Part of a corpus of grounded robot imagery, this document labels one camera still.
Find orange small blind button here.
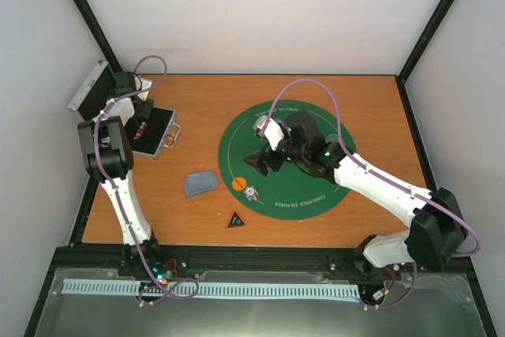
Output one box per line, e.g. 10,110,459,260
231,177,248,192

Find white purple poker chip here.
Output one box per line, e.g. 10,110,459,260
243,185,259,201

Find blue playing card deck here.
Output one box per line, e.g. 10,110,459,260
183,170,219,198

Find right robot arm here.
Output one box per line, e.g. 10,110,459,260
244,111,468,275

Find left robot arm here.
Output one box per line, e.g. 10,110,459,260
77,87,164,276

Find red black card box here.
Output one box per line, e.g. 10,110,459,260
133,121,148,141

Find aluminium poker chip case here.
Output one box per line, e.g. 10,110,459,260
68,61,181,159

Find round green poker mat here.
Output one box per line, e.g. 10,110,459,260
218,101,350,220

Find red black triangular all-in marker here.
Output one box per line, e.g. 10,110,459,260
226,210,248,229

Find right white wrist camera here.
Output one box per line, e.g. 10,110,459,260
253,114,285,151

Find left black frame post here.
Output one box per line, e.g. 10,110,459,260
73,0,123,73

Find black frame post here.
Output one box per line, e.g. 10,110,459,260
73,0,123,73
397,0,481,81

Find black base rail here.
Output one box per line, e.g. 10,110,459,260
50,245,473,283

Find light blue cable duct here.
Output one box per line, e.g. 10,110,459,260
61,279,360,302

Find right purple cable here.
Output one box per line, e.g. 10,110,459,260
264,78,484,311

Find right black frame post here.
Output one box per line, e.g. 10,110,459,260
397,0,481,81

